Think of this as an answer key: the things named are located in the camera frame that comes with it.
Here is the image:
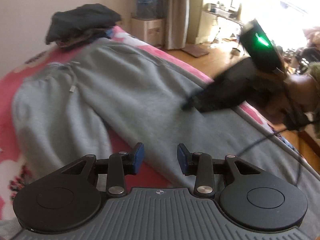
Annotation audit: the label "grey sweatpants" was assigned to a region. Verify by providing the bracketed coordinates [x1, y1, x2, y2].
[12, 38, 319, 239]

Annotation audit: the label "folding table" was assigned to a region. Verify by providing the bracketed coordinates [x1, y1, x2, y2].
[202, 2, 245, 46]

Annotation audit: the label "person right hand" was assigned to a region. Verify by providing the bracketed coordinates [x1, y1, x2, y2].
[248, 75, 319, 125]

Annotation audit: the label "wheelchair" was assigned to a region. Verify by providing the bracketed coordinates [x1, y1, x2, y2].
[277, 46, 319, 75]

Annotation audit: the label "brown floor mat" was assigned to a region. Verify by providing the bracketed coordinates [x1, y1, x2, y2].
[181, 44, 209, 58]

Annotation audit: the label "white water dispenser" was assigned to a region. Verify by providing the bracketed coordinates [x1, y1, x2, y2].
[131, 18, 165, 47]

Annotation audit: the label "beige curtain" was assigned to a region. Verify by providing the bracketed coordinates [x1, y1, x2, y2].
[165, 0, 190, 50]

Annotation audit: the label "blue water bottle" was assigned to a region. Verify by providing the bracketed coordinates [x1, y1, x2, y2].
[136, 0, 166, 20]

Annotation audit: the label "black folded garment on stack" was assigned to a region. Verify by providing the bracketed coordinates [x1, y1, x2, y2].
[45, 3, 121, 45]

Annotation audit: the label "black cable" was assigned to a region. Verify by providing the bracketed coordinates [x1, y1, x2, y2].
[236, 119, 320, 188]

